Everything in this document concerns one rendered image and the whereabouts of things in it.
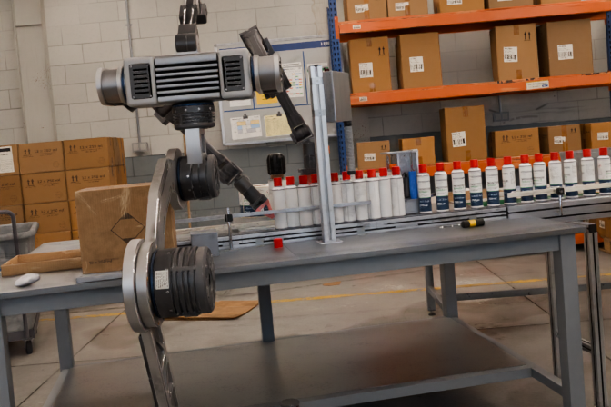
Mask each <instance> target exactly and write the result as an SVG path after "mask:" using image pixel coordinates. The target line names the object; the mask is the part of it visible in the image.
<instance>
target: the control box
mask: <svg viewBox="0 0 611 407"><path fill-rule="evenodd" d="M322 73H323V77H322V79H323V83H322V84H323V85H324V96H325V107H326V109H325V112H326V115H325V117H326V122H327V123H336V122H343V121H352V112H351V101H350V89H349V78H348V73H343V72H337V71H325V72H322Z"/></svg>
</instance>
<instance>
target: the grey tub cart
mask: <svg viewBox="0 0 611 407"><path fill-rule="evenodd" d="M0 214H8V215H10V217H11V222H12V223H11V224H3V225H0V272H1V265H3V264H4V263H6V262H8V261H9V260H11V259H12V258H14V257H16V256H17V255H23V254H29V253H31V252H32V251H33V250H34V249H35V234H36V232H37V230H38V228H39V223H38V222H28V223H16V219H15V214H14V213H13V212H11V211H9V210H0ZM39 317H40V313H25V314H17V315H9V316H6V317H5V318H6V328H7V336H8V341H9V342H13V341H20V340H22V341H25V346H24V348H25V350H26V353H27V354H31V353H32V352H33V347H34V346H33V339H34V338H35V335H36V334H37V328H38V321H39Z"/></svg>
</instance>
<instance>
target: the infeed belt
mask: <svg viewBox="0 0 611 407"><path fill-rule="evenodd" d="M501 207H505V206H501V205H500V206H498V207H487V206H484V208H482V209H471V208H466V210H464V211H454V210H449V212H447V213H458V212H467V211H475V210H484V209H493V208H501ZM433 214H441V213H438V212H432V213H431V214H420V213H413V214H406V216H404V217H392V218H385V219H383V218H381V219H379V220H368V221H361V222H358V221H356V222H352V223H364V222H373V221H381V220H390V219H398V218H407V217H416V216H425V215H433ZM339 224H348V223H337V224H335V225H339ZM313 227H321V225H314V226H311V227H298V228H288V229H284V230H276V229H266V230H257V231H248V232H240V233H232V236H236V235H245V234H253V233H270V232H278V231H287V230H295V229H305V228H313ZM217 236H218V237H227V236H229V235H228V234H227V233H223V234H218V235H217ZM176 240H177V241H178V242H184V241H191V237H189V239H188V238H179V239H176Z"/></svg>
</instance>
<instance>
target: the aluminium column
mask: <svg viewBox="0 0 611 407"><path fill-rule="evenodd" d="M308 75H309V79H310V78H315V77H319V79H320V77H323V73H322V65H310V66H308ZM310 97H311V108H312V110H320V109H322V113H323V110H324V109H326V107H325V96H324V85H323V84H312V85H310ZM312 119H313V130H314V141H315V152H316V173H317V184H318V195H319V206H320V217H321V228H322V239H323V242H325V243H326V242H334V241H336V228H335V217H334V206H333V195H332V184H331V173H330V162H329V150H328V139H327V128H326V117H325V116H316V117H312Z"/></svg>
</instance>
